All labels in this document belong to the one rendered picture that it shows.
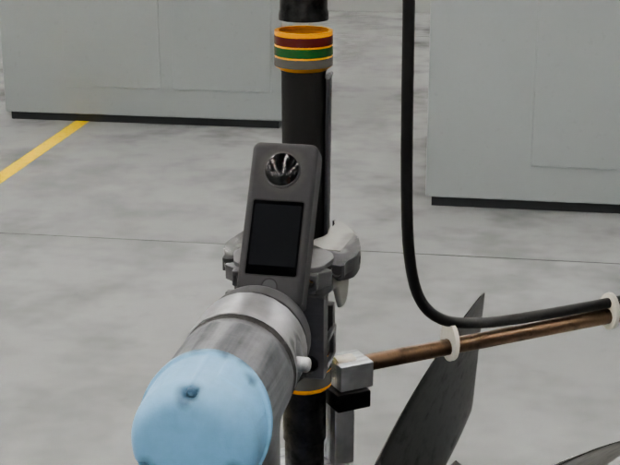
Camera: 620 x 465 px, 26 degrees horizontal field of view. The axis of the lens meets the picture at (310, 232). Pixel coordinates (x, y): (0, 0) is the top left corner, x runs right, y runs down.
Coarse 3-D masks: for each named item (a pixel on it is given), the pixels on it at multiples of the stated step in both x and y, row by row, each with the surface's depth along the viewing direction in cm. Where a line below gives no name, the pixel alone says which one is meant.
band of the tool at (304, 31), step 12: (288, 36) 97; (300, 36) 97; (312, 36) 97; (324, 36) 97; (288, 48) 97; (300, 48) 97; (312, 48) 97; (324, 48) 98; (300, 60) 97; (312, 60) 97; (300, 72) 98; (312, 72) 98
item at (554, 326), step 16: (544, 320) 116; (560, 320) 117; (576, 320) 117; (592, 320) 118; (608, 320) 119; (464, 336) 113; (480, 336) 113; (496, 336) 114; (512, 336) 114; (528, 336) 115; (544, 336) 116; (384, 352) 110; (400, 352) 110; (416, 352) 110; (432, 352) 111; (448, 352) 112
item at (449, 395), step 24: (480, 312) 137; (456, 360) 138; (432, 384) 134; (456, 384) 141; (408, 408) 131; (432, 408) 136; (456, 408) 143; (408, 432) 133; (432, 432) 138; (456, 432) 145; (384, 456) 130; (408, 456) 134; (432, 456) 139
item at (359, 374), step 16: (352, 352) 109; (352, 368) 107; (368, 368) 108; (336, 384) 108; (352, 384) 107; (368, 384) 108; (336, 400) 107; (352, 400) 107; (368, 400) 108; (336, 416) 108; (352, 416) 108; (336, 432) 108; (352, 432) 109; (336, 448) 108; (352, 448) 109; (336, 464) 109
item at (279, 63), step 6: (276, 60) 99; (282, 60) 98; (288, 60) 98; (318, 60) 98; (324, 60) 98; (330, 60) 98; (282, 66) 98; (288, 66) 98; (294, 66) 97; (300, 66) 97; (306, 66) 97; (312, 66) 97; (318, 66) 98; (324, 66) 98
